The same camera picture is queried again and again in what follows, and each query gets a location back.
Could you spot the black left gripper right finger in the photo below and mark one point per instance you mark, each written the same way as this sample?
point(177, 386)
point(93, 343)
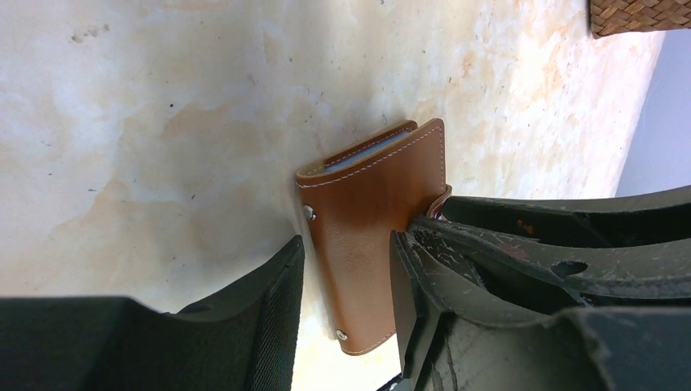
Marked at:
point(455, 335)

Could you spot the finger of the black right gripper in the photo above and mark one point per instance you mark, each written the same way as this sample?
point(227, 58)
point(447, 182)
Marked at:
point(651, 275)
point(620, 222)

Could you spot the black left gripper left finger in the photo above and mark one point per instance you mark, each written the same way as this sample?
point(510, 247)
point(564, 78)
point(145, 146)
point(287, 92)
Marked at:
point(243, 337)

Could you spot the brown leather card holder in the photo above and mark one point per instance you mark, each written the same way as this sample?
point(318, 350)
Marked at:
point(352, 200)

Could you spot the woven wicker divided basket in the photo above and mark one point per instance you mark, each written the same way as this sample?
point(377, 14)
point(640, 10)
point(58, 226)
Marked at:
point(610, 17)

